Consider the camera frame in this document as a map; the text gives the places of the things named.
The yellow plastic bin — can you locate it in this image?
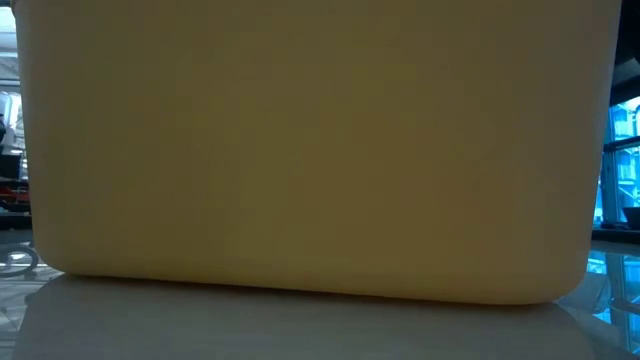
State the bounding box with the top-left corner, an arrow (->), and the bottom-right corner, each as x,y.
9,0 -> 624,306

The red object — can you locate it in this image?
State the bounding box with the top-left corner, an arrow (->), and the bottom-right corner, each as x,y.
0,184 -> 30,206

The black box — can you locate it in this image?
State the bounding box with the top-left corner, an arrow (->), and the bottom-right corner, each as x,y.
0,152 -> 24,181

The grey ring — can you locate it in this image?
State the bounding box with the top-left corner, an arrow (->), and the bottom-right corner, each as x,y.
0,244 -> 40,279

